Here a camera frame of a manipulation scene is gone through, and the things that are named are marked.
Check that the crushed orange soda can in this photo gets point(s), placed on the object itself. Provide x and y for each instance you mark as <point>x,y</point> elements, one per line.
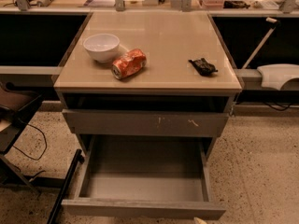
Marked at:
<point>128,64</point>

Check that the black crumpled bag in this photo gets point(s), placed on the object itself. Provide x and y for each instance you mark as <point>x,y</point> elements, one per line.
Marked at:
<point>203,67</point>

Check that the grey drawer cabinet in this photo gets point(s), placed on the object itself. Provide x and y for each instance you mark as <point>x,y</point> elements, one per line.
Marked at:
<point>167,83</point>

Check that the grey drawer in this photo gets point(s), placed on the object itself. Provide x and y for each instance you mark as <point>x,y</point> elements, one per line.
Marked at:
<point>150,123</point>
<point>144,176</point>

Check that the white stick with handle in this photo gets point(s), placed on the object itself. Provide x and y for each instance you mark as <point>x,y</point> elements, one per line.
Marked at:
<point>273,25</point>

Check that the white bowl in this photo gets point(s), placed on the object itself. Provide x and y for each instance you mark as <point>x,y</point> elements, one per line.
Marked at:
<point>102,47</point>

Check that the black chair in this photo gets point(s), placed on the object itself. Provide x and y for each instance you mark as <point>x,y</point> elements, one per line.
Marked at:
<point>16,110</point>

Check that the black floor bar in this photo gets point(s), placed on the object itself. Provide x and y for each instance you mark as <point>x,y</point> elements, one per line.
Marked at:
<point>67,180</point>

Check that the grey top drawer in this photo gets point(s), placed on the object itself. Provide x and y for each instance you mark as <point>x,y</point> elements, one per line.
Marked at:
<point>150,123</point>

